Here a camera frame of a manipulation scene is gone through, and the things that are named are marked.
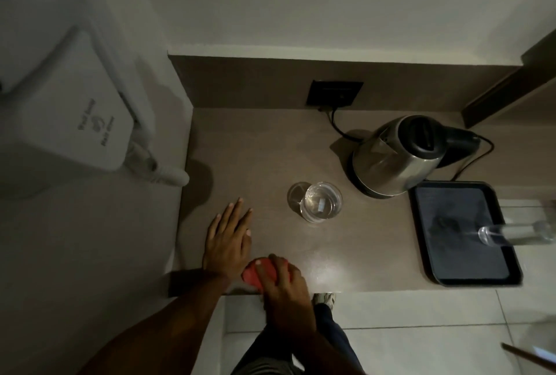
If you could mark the person's right hand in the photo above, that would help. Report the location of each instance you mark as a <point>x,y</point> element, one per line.
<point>286,301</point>

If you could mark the person's left hand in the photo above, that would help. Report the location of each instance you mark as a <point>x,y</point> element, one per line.
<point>226,253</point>

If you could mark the person's left thumb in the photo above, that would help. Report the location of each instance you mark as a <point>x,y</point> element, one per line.
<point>247,245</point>

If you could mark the person's left little finger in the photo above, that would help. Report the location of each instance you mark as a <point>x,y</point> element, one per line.
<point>214,227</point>

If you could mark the person's right thumb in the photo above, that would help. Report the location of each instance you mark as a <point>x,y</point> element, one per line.
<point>263,274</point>

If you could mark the person's left middle finger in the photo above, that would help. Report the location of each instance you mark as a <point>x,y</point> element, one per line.
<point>236,217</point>

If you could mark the red cleaning cloth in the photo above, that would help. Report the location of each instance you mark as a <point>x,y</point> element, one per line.
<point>252,274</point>

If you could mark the person's left forearm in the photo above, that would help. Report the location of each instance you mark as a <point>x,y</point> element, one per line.
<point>165,331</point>

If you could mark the person's white shoe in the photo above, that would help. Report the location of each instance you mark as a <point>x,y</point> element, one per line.
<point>325,299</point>

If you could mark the clear drinking glass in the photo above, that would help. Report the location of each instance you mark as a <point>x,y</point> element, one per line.
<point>319,203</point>

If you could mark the person's dark blue trousers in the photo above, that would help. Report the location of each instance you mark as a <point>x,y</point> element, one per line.
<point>334,335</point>

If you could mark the stainless steel electric kettle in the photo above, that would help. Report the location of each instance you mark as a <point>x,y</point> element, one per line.
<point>397,157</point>

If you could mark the black plastic tray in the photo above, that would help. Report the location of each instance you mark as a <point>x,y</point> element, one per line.
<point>464,235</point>

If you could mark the clear plastic bottle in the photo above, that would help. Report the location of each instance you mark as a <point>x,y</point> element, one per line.
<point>517,233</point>

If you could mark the brown wooden bar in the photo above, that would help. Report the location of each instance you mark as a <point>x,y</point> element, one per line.
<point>527,355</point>

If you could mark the black wall socket plate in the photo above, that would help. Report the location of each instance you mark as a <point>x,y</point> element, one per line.
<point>334,93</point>

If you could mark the white wall-mounted appliance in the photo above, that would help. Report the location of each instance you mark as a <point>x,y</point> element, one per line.
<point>65,109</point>

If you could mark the dark wooden frame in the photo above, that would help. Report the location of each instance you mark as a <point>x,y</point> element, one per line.
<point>508,88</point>

